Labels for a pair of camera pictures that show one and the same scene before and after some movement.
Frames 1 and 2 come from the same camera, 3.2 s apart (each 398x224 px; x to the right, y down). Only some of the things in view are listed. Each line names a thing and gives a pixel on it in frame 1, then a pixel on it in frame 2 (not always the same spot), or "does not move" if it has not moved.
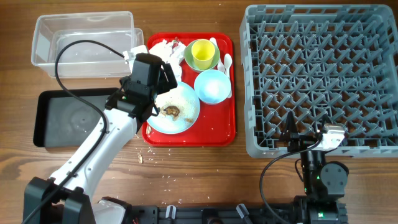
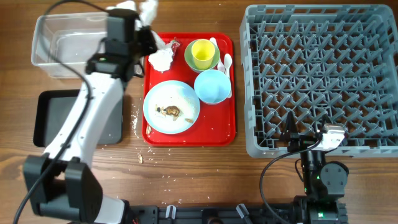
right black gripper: [300, 140] does not move
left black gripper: [164, 84] -> [150, 36]
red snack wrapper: [175, 42] does not move
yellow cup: [203, 51] does not move
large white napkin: [163, 49] -> [147, 10]
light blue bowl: [212, 86] does not move
